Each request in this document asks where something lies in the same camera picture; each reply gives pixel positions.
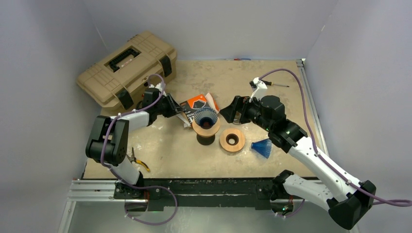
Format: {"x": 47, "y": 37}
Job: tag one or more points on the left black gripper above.
{"x": 178, "y": 108}

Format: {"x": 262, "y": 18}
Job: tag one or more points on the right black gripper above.
{"x": 239, "y": 103}

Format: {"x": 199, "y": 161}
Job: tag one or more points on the blue ribbed dripper cone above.
{"x": 205, "y": 116}

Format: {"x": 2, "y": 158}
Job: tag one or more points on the wooden dripper stand black base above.
{"x": 206, "y": 131}

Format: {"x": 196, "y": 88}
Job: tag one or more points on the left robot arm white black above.
{"x": 108, "y": 139}

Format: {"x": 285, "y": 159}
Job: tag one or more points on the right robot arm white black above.
{"x": 345, "y": 200}

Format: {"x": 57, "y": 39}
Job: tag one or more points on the coffee paper filter box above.
{"x": 192, "y": 105}

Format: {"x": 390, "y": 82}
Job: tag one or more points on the stack of paper filters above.
{"x": 184, "y": 119}

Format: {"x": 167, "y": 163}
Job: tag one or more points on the glass carafe with collar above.
{"x": 237, "y": 122}

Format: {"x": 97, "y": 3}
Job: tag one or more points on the yellow black screwdriver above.
{"x": 277, "y": 84}

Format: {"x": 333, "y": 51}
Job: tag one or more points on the tan plastic toolbox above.
{"x": 117, "y": 82}

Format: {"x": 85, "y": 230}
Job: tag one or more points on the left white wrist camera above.
{"x": 159, "y": 86}

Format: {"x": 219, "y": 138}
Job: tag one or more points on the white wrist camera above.
{"x": 159, "y": 86}
{"x": 259, "y": 88}

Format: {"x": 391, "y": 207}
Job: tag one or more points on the wooden ring dripper holder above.
{"x": 232, "y": 140}

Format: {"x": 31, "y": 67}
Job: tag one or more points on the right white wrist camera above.
{"x": 259, "y": 88}

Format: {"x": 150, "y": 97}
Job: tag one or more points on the yellow handled pliers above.
{"x": 132, "y": 158}

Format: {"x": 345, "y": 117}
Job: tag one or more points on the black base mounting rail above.
{"x": 257, "y": 193}

